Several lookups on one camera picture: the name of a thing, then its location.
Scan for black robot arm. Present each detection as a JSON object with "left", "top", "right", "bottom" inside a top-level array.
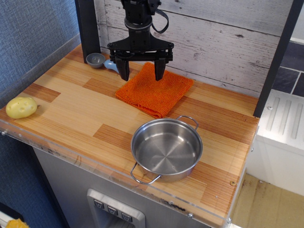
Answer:
[{"left": 107, "top": 0, "right": 174, "bottom": 81}]

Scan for stainless steel pot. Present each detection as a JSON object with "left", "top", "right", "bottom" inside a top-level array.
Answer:
[{"left": 131, "top": 116, "right": 203, "bottom": 185}]

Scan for white ribbed cabinet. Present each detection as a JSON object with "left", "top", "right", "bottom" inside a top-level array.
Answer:
[{"left": 246, "top": 90, "right": 304, "bottom": 195}]

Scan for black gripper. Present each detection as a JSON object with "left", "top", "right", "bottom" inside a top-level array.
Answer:
[{"left": 107, "top": 27, "right": 174, "bottom": 81}]

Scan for yellow toy potato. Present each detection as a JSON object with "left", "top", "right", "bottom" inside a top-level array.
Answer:
[{"left": 6, "top": 96, "right": 38, "bottom": 119}]

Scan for grey and blue scoop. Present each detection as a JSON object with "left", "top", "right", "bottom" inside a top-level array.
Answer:
[{"left": 86, "top": 53, "right": 119, "bottom": 73}]

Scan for yellow object bottom left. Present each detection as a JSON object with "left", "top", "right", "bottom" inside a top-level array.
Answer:
[{"left": 6, "top": 219, "right": 29, "bottom": 228}]

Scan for grey dispenser panel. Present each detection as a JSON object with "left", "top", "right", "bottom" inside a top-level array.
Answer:
[{"left": 87, "top": 189, "right": 146, "bottom": 228}]

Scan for dark frame post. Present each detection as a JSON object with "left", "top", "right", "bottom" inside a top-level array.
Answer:
[
  {"left": 253, "top": 0, "right": 304, "bottom": 118},
  {"left": 75, "top": 0, "right": 101, "bottom": 63}
]

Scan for right dark frame post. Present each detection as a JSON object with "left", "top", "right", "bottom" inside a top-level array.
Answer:
[{"left": 253, "top": 0, "right": 304, "bottom": 118}]

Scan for left dark frame post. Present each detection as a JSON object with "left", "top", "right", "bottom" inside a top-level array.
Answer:
[{"left": 75, "top": 0, "right": 101, "bottom": 63}]

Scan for orange knitted cloth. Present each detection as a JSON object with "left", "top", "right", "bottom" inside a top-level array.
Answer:
[{"left": 115, "top": 62, "right": 194, "bottom": 119}]

